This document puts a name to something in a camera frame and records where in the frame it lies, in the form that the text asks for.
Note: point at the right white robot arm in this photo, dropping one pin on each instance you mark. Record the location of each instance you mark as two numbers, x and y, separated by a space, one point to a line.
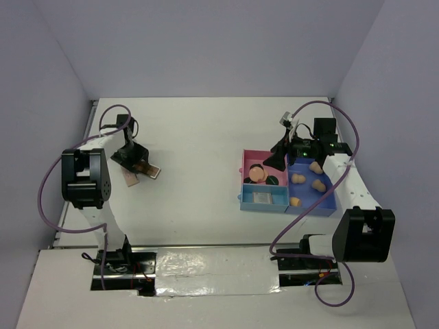
365 230

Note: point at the green puff top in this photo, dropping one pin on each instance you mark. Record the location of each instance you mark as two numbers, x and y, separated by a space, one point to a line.
256 165

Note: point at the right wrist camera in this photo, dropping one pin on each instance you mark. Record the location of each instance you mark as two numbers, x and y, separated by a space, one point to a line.
290 123

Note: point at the silver foil tape sheet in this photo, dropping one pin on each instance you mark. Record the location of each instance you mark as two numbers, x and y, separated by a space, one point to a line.
215 271

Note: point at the green puff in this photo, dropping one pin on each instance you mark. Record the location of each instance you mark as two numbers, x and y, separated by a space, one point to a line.
256 165
272 180
247 180

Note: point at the colourful glitter eyeshadow palette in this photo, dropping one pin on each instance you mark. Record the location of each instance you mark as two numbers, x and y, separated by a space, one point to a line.
262 198

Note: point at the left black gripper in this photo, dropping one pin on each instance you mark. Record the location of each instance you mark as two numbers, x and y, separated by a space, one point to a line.
141 153

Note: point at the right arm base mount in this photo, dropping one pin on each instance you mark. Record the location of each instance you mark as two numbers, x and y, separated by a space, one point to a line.
299 271

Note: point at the peach puff with ribbon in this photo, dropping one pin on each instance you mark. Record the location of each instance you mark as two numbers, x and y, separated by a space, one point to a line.
257 175

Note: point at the brown eyeshadow palette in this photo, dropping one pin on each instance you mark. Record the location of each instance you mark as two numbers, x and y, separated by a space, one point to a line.
147 169

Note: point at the gourd sponge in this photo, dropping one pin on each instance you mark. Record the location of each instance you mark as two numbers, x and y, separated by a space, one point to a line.
319 186
298 178
316 168

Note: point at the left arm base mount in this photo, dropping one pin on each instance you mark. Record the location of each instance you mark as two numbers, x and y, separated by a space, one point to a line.
127 268

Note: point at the light blue drawer box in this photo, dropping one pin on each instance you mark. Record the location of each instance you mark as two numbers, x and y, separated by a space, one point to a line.
280 198

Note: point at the aluminium rail left edge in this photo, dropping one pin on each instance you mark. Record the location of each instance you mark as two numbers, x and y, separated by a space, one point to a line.
74 190

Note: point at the purple-blue organizer tray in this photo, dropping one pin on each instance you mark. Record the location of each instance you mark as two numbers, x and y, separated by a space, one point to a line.
306 193

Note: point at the pink drawer box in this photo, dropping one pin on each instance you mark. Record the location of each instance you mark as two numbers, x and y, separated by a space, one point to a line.
250 157

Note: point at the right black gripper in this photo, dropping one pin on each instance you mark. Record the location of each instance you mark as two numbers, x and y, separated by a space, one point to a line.
277 159

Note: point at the orange teardrop sponge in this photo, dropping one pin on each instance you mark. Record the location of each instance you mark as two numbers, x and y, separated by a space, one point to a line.
295 202

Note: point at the gourd sponge front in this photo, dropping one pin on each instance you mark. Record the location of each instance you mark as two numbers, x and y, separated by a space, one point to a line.
316 168

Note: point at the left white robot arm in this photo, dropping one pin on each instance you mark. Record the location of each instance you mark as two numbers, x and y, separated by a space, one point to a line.
86 185

